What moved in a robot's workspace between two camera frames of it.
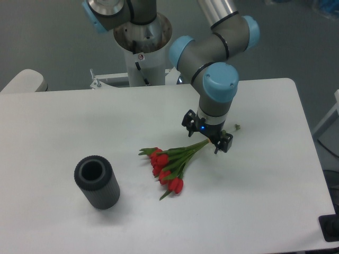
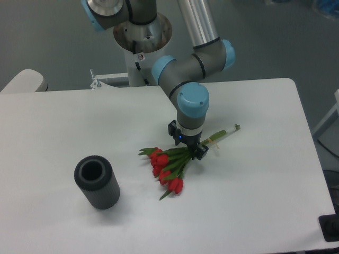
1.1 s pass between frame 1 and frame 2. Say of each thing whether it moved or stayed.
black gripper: moved
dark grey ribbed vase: stayed
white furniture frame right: stayed
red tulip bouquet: stayed
